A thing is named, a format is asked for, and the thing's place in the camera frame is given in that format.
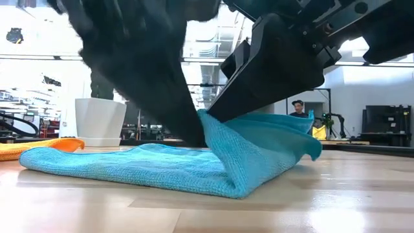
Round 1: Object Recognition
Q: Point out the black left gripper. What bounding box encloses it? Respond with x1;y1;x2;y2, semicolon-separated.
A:
48;0;221;148

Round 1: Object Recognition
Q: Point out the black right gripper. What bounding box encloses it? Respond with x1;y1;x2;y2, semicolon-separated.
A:
207;0;414;123

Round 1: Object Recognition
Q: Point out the light blue microfiber towel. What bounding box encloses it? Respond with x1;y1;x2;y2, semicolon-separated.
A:
19;109;323;199

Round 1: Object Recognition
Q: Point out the orange microfiber towel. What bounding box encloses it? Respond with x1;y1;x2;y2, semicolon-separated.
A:
0;138;85;162

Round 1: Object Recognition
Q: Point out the long ceiling light strip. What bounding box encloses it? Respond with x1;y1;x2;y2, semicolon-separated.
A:
180;57;227;63

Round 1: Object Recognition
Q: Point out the person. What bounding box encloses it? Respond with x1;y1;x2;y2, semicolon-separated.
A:
289;99;310;118

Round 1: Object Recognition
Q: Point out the green cactus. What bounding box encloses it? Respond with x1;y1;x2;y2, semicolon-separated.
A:
90;72;114;100

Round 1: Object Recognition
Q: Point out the white hexagonal plant pot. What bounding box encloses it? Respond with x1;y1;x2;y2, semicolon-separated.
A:
74;98;127;147

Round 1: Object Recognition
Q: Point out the small yellow cloth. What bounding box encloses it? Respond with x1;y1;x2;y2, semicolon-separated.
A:
312;125;327;140

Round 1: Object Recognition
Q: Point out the white column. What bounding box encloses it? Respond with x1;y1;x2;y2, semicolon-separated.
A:
60;61;89;139

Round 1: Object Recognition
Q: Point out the black storage cabinet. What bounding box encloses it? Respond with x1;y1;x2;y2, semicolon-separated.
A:
361;105;412;147

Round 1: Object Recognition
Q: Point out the silver ribbed ceiling duct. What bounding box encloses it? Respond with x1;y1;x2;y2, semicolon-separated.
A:
186;19;234;109

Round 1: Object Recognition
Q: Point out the black gantry frame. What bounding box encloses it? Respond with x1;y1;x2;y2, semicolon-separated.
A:
285;87;332;115

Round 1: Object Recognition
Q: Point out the black hose loop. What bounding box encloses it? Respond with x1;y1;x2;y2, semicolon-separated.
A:
0;111;39;139

